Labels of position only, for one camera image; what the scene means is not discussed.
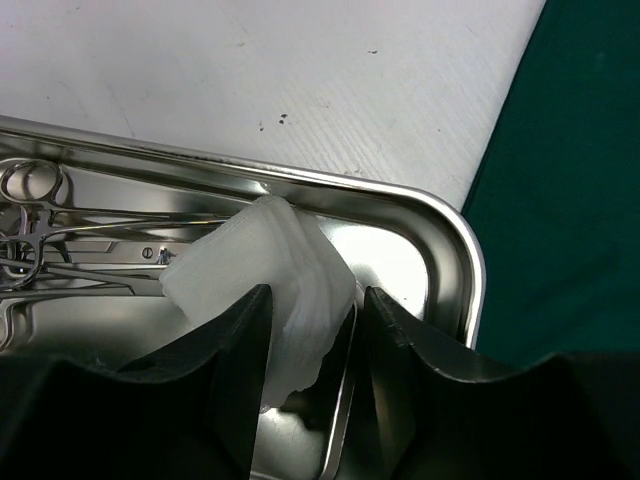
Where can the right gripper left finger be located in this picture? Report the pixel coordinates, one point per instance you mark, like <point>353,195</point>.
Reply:
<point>188,410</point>

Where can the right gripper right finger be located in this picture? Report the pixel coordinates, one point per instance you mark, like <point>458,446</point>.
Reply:
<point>445,411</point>

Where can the steel forceps long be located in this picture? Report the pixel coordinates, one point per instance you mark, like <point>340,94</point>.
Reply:
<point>107,283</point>

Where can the steel surgical scissors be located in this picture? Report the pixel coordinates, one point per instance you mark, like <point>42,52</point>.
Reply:
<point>120,326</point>

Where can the steel hemostat silver rings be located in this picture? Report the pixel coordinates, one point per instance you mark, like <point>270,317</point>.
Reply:
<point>60,200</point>

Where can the green surgical drape cloth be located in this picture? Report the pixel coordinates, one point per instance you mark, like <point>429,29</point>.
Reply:
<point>555,202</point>

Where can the stainless steel instrument tray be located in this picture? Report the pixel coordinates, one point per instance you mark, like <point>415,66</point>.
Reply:
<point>409,243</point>

